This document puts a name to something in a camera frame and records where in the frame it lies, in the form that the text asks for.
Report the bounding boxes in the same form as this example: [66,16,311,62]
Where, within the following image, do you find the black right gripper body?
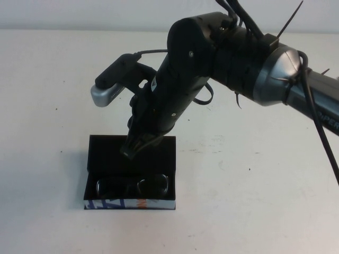
[126,65,210,140]

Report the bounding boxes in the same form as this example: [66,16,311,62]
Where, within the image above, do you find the black zip tie curled tail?
[234,89,244,110]

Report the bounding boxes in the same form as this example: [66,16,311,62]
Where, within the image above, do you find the long black zip tie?
[277,0,305,41]

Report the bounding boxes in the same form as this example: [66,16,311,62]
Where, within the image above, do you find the black glasses case printed side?
[83,134,177,211]

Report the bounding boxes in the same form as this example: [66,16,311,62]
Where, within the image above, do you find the black camera cable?
[133,0,339,186]

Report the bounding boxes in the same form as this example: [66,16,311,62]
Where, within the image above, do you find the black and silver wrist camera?
[90,53,157,108]

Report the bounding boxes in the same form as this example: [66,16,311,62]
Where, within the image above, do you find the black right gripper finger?
[120,137,141,160]
[138,135,160,152]

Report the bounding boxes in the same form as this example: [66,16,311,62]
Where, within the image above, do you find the dark framed glasses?
[95,173,171,199]

